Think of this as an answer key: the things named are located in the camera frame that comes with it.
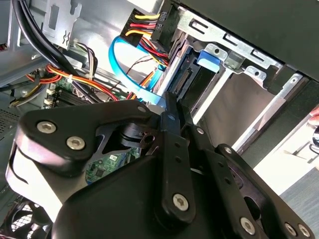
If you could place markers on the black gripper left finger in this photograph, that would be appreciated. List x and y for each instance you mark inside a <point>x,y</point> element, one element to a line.
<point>59,129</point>

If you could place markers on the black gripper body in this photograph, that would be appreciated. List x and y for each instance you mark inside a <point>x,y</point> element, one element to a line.
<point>112,211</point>

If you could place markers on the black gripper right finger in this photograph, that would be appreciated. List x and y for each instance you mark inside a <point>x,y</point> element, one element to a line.
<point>224,174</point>

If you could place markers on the small round black tool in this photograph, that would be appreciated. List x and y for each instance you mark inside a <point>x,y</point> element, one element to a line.
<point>316,137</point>

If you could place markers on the hard disk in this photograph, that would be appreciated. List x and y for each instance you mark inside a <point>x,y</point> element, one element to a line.
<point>209,62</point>

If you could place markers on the person hand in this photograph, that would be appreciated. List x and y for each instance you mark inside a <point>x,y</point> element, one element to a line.
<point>316,117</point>

